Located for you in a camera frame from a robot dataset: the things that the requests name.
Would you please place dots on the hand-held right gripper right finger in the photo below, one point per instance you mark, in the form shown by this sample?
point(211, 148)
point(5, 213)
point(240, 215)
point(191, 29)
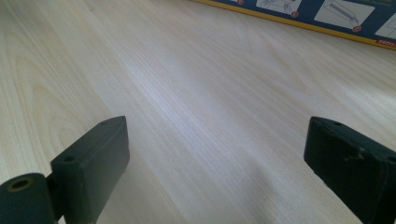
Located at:
point(351, 168)

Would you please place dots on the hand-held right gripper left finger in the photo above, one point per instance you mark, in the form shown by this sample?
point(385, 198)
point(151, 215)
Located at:
point(90, 168)

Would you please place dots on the blue yellow-edged printed box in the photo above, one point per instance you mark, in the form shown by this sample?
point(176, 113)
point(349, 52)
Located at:
point(339, 15)

